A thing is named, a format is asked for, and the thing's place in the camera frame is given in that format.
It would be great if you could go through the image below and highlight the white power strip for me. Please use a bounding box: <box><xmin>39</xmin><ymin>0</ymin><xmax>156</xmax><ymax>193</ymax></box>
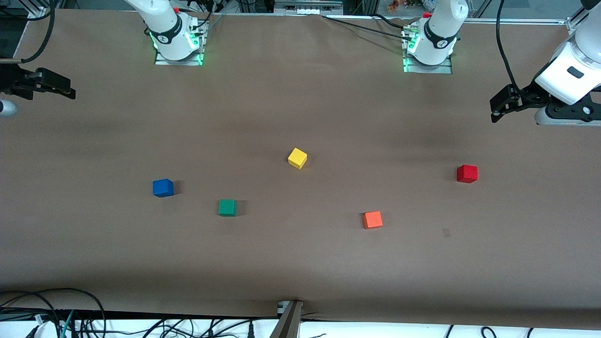
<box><xmin>275</xmin><ymin>0</ymin><xmax>344</xmax><ymax>15</ymax></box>

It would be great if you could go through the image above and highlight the blue wooden block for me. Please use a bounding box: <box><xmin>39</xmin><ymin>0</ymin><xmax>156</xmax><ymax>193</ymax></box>
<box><xmin>153</xmin><ymin>178</ymin><xmax>175</xmax><ymax>198</ymax></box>

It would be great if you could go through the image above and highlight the red wooden block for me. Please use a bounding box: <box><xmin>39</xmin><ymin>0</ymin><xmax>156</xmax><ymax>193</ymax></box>
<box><xmin>456</xmin><ymin>164</ymin><xmax>478</xmax><ymax>184</ymax></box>

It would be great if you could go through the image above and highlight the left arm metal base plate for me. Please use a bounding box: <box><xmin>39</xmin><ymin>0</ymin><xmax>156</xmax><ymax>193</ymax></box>
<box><xmin>402</xmin><ymin>23</ymin><xmax>454</xmax><ymax>74</ymax></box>

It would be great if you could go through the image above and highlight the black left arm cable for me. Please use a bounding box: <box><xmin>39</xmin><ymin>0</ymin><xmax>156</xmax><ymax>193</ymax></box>
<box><xmin>495</xmin><ymin>0</ymin><xmax>520</xmax><ymax>92</ymax></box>

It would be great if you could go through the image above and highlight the green cable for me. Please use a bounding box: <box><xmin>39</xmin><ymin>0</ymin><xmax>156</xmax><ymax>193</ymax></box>
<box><xmin>60</xmin><ymin>310</ymin><xmax>76</xmax><ymax>338</ymax></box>

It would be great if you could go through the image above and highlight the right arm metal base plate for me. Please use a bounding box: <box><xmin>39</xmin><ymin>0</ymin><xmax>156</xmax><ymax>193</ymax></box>
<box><xmin>154</xmin><ymin>19</ymin><xmax>207</xmax><ymax>66</ymax></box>

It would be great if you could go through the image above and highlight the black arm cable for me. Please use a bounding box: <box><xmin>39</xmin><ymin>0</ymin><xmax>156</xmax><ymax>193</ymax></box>
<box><xmin>495</xmin><ymin>0</ymin><xmax>520</xmax><ymax>92</ymax></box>
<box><xmin>21</xmin><ymin>0</ymin><xmax>58</xmax><ymax>64</ymax></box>

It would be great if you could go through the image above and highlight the yellow wooden block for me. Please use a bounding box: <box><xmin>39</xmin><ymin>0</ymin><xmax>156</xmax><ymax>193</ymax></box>
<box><xmin>287</xmin><ymin>147</ymin><xmax>308</xmax><ymax>170</ymax></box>

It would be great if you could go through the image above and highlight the long black base cable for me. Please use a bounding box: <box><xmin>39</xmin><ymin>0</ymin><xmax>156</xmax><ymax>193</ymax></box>
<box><xmin>321</xmin><ymin>14</ymin><xmax>416</xmax><ymax>42</ymax></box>

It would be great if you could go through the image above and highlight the brown table cover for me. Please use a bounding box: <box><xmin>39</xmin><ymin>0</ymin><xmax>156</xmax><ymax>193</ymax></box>
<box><xmin>0</xmin><ymin>8</ymin><xmax>601</xmax><ymax>329</ymax></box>

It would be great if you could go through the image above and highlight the metal camera stand bracket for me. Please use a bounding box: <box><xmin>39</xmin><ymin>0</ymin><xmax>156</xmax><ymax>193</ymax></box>
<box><xmin>270</xmin><ymin>300</ymin><xmax>304</xmax><ymax>338</ymax></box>

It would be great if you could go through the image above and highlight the aluminium frame rail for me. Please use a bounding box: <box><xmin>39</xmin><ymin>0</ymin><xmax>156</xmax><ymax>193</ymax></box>
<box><xmin>465</xmin><ymin>18</ymin><xmax>585</xmax><ymax>39</ymax></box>

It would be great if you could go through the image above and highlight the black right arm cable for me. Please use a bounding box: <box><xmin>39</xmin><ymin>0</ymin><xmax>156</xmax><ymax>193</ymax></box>
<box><xmin>21</xmin><ymin>0</ymin><xmax>58</xmax><ymax>64</ymax></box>

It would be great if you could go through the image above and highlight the black looped cable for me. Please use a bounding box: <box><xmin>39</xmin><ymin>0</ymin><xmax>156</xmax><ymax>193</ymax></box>
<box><xmin>0</xmin><ymin>288</ymin><xmax>107</xmax><ymax>338</ymax></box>

